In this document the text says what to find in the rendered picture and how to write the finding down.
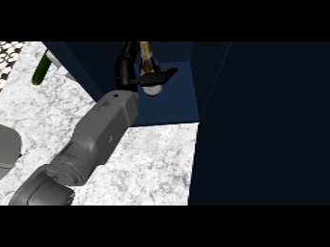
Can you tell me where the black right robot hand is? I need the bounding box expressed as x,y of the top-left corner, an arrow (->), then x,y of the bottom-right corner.
113,41 -> 179,95

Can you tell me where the wine bottle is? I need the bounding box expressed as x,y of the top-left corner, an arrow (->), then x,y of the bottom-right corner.
138,41 -> 164,97

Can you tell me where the dark blue cabinet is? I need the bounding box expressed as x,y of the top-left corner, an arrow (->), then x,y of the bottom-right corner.
42,41 -> 231,127

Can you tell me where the dark blue cabinet door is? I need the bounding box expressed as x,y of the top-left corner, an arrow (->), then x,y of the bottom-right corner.
185,41 -> 330,206

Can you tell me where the green cucumber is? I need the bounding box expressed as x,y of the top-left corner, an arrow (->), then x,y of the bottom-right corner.
30,53 -> 54,87

